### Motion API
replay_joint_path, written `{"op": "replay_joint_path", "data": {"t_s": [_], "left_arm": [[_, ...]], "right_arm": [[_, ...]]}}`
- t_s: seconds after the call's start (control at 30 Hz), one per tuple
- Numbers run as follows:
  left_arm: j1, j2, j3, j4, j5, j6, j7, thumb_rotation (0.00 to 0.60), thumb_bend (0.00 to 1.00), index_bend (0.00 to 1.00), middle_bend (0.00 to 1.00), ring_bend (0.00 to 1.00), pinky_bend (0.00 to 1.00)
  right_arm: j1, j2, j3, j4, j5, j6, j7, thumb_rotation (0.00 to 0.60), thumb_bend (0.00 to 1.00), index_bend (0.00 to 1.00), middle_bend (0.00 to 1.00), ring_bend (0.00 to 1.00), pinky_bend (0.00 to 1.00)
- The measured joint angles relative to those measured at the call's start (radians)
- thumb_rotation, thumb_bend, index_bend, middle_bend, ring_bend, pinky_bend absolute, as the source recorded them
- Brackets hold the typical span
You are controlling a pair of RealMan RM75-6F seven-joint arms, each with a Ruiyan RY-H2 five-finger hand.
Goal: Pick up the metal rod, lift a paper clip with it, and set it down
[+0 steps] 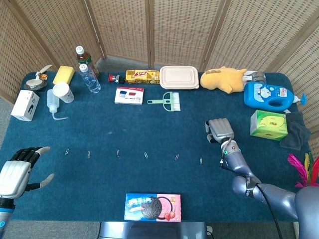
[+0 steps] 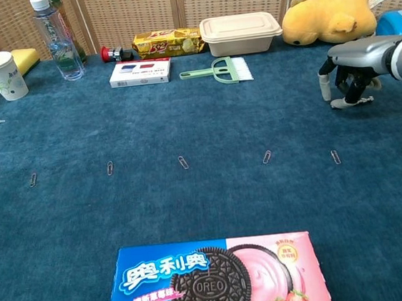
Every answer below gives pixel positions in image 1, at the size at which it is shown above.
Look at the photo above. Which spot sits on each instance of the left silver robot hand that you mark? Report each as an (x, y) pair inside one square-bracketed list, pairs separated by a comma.
[(13, 174)]

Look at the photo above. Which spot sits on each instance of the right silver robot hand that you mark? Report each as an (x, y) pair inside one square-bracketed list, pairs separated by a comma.
[(220, 129)]

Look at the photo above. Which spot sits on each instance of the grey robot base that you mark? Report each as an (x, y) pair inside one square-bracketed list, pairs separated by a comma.
[(152, 230)]

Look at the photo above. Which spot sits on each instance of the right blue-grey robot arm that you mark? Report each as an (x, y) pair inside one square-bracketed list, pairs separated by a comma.
[(274, 196)]

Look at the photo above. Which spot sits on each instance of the green tissue box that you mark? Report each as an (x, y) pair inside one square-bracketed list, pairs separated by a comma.
[(269, 125)]

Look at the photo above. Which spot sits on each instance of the yellow plush toy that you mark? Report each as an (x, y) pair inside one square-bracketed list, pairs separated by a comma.
[(221, 79)]

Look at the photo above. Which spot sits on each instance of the green hand brush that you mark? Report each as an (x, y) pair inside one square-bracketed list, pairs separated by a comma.
[(170, 100)]

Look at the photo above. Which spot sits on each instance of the blue detergent bottle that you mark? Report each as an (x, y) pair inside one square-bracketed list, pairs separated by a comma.
[(269, 95)]

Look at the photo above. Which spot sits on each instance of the clear plastic box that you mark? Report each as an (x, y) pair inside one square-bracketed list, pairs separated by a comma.
[(258, 76)]

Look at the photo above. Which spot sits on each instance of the beige lidded lunch box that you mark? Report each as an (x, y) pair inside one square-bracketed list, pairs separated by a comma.
[(179, 77)]

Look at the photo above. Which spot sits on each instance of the white box black print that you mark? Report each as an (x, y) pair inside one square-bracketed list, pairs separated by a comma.
[(25, 105)]

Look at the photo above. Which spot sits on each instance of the blue carpet table cover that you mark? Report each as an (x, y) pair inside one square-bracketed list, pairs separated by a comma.
[(149, 129)]

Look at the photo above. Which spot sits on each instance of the dark grey cloth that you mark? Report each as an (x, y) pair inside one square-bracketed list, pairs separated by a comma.
[(296, 132)]

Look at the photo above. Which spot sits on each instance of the translucent squeeze wash bottle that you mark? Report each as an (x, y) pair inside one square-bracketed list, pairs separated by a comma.
[(52, 102)]

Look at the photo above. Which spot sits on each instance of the colourful feather shuttlecock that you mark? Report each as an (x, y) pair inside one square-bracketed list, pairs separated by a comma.
[(302, 171)]

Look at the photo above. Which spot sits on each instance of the round silver tin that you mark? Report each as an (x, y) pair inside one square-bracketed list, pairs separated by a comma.
[(35, 84)]

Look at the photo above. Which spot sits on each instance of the yellow cracker package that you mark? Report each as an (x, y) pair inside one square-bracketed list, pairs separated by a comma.
[(142, 76)]

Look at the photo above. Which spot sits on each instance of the white paper cup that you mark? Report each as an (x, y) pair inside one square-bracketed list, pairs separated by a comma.
[(63, 92)]

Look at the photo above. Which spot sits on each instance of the white box red blue print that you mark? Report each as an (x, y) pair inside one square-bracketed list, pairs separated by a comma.
[(129, 95)]

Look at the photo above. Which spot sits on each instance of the Oreo strawberry cookie box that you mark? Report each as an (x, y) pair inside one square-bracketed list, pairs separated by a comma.
[(152, 207)]

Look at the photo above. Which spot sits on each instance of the metal tin with scoop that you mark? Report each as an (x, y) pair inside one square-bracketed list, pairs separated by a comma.
[(43, 73)]

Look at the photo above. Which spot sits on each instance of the woven folding screen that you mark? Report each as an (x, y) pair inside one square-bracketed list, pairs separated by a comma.
[(174, 30)]

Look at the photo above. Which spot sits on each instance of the yellow sponge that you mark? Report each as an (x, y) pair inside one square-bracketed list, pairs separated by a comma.
[(63, 74)]

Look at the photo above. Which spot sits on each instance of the red emergency stop button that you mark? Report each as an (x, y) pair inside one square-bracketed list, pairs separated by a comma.
[(114, 78)]

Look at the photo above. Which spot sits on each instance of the clear plastic water bottle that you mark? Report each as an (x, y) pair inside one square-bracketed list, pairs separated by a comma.
[(91, 81)]

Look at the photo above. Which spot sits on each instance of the tea bottle with green label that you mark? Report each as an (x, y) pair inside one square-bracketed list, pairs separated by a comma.
[(83, 57)]

